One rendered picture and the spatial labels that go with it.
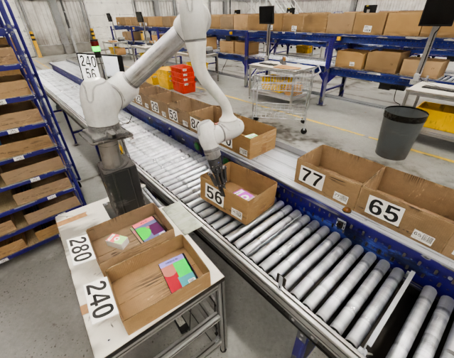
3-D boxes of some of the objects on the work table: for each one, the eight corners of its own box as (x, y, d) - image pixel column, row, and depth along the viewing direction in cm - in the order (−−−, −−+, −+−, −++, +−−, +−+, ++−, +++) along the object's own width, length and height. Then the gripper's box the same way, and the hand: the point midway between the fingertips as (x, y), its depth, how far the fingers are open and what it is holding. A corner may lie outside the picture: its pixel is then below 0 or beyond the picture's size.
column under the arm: (114, 226, 149) (97, 180, 131) (102, 204, 167) (86, 161, 149) (155, 209, 162) (146, 164, 144) (141, 190, 180) (129, 148, 161)
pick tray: (90, 242, 139) (84, 229, 134) (155, 214, 158) (153, 201, 152) (104, 278, 120) (97, 265, 114) (177, 241, 139) (174, 228, 133)
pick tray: (110, 283, 118) (104, 269, 112) (184, 246, 136) (182, 233, 130) (128, 337, 98) (121, 323, 93) (212, 285, 116) (210, 271, 110)
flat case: (172, 296, 111) (172, 294, 110) (158, 266, 125) (158, 263, 124) (200, 282, 117) (200, 280, 116) (184, 254, 131) (183, 252, 130)
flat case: (146, 246, 134) (146, 244, 133) (132, 227, 146) (131, 225, 145) (169, 234, 141) (168, 232, 140) (153, 217, 153) (153, 214, 152)
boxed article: (123, 250, 133) (121, 244, 131) (107, 246, 136) (105, 240, 134) (129, 243, 138) (127, 236, 135) (114, 239, 141) (111, 233, 138)
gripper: (219, 153, 149) (229, 190, 156) (200, 161, 142) (212, 199, 149) (227, 153, 143) (236, 192, 150) (207, 162, 136) (219, 202, 143)
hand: (222, 190), depth 149 cm, fingers closed, pressing on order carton
